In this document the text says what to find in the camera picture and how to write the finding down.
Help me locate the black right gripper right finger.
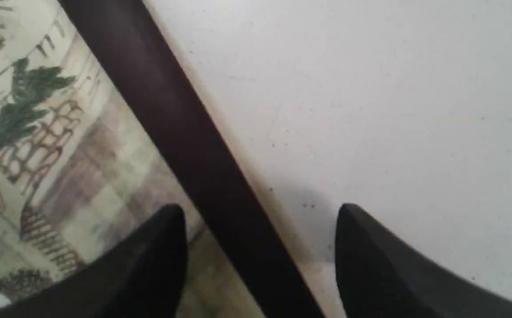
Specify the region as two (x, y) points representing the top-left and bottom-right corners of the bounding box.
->
(335, 203), (512, 318)

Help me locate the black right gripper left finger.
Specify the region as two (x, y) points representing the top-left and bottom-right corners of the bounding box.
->
(0, 204), (188, 318)

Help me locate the painted paper folding fan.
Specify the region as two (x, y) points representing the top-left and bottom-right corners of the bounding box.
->
(0, 0), (323, 318)

